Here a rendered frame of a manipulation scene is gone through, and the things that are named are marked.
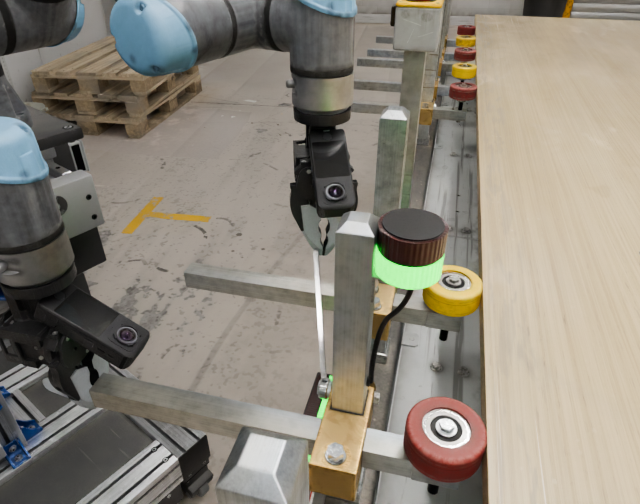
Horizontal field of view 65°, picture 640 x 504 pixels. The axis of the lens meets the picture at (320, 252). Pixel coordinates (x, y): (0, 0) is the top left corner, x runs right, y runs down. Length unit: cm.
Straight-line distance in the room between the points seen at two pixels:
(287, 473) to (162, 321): 186
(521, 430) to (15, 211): 53
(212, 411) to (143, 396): 9
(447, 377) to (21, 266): 72
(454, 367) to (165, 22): 76
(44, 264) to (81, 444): 99
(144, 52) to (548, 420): 54
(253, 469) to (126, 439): 123
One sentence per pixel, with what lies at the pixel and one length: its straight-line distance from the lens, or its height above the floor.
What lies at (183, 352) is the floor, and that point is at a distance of 195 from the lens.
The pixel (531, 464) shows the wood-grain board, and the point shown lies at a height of 90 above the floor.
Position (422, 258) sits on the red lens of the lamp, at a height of 110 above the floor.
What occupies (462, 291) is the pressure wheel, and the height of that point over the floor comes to 91.
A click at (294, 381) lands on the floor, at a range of 179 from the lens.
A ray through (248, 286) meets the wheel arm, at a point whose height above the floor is 85.
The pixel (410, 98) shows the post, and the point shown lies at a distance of 91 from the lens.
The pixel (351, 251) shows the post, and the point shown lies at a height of 109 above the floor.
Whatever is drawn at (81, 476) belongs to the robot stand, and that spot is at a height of 21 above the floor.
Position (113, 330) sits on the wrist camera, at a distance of 59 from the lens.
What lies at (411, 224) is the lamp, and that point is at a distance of 44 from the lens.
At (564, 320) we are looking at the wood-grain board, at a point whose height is 90.
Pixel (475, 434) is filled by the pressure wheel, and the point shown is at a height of 91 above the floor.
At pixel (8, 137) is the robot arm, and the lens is 51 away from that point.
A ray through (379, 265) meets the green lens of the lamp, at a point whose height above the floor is 108.
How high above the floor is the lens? 133
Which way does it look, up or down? 34 degrees down
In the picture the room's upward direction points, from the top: straight up
